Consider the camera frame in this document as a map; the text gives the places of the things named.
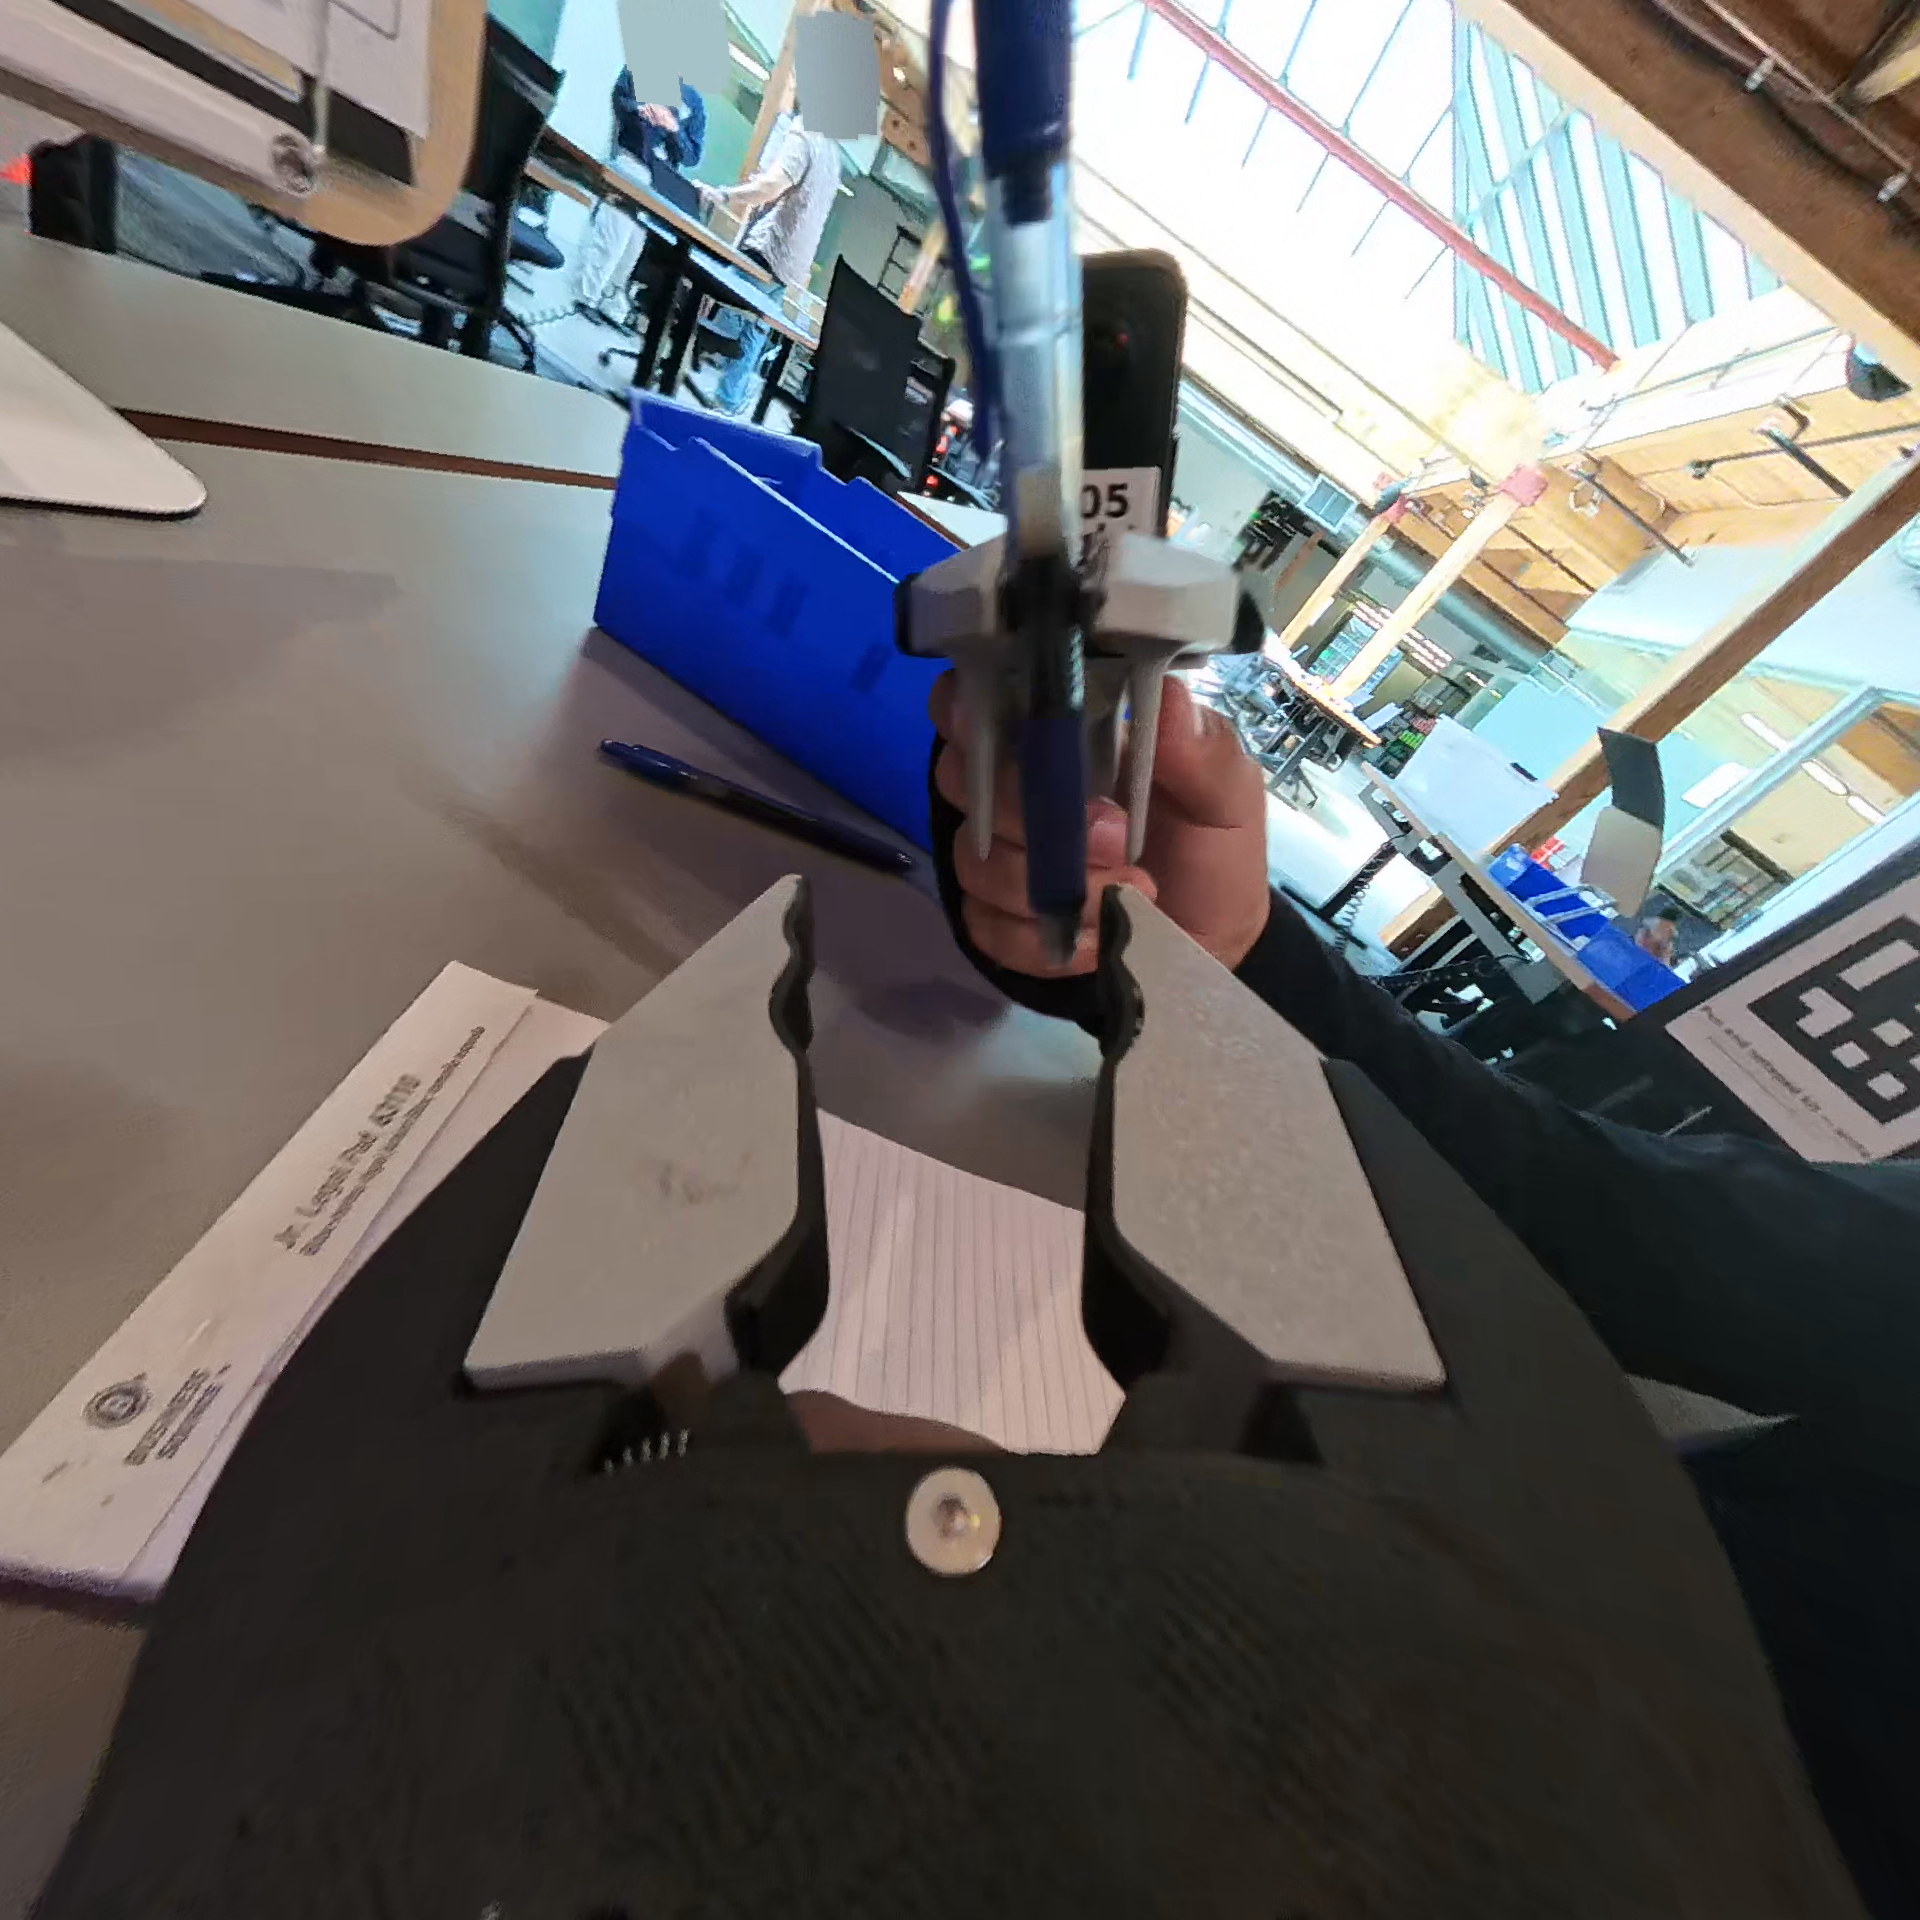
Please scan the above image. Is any white metal stand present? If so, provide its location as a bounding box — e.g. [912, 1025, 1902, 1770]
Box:
[0, 323, 208, 520]

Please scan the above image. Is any grey desk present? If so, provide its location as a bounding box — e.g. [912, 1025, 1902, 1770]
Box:
[0, 442, 1794, 1920]
[0, 224, 630, 485]

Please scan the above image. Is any person's dark jacket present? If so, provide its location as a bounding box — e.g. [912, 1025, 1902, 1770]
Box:
[1680, 1411, 1920, 1920]

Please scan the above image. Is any black white marker sign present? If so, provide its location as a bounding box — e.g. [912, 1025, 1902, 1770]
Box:
[1662, 883, 1920, 1163]

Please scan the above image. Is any wooden background desk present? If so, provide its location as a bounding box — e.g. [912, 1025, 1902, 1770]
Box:
[1359, 757, 1697, 1023]

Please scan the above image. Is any wooden support post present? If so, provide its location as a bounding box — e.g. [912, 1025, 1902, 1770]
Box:
[1545, 451, 1920, 811]
[1275, 465, 1547, 707]

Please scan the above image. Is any black office chair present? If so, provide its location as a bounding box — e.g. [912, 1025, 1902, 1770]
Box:
[796, 257, 959, 493]
[315, 16, 564, 368]

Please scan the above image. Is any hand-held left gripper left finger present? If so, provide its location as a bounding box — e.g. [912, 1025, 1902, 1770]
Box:
[462, 873, 835, 1394]

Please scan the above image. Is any blue gel pen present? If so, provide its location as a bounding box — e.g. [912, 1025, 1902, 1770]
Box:
[599, 738, 922, 876]
[928, 0, 1095, 965]

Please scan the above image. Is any grey folded cardboard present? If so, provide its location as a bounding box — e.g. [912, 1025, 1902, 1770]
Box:
[1583, 728, 1671, 916]

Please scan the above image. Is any blue plastic bin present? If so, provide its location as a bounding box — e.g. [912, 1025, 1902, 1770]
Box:
[593, 393, 999, 848]

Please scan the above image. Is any person's right forearm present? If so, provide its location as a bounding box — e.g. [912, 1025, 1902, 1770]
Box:
[1232, 884, 1920, 1420]

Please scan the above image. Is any white storage box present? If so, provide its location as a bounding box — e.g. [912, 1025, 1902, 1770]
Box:
[1387, 720, 1554, 818]

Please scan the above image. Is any white lined legal pad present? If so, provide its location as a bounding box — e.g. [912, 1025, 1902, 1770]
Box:
[0, 961, 1127, 1601]

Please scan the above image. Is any person's right hand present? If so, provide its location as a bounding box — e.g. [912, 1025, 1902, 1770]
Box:
[930, 672, 1278, 981]

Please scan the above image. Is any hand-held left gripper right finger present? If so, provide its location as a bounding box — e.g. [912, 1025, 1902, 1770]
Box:
[1080, 883, 1450, 1394]

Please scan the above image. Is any long background desk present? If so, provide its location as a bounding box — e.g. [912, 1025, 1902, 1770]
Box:
[532, 128, 826, 437]

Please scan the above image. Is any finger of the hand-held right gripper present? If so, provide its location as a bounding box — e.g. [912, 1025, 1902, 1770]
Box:
[1083, 528, 1265, 867]
[894, 545, 1041, 865]

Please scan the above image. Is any wooden sign board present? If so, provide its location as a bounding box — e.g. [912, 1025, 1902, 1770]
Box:
[0, 0, 489, 249]

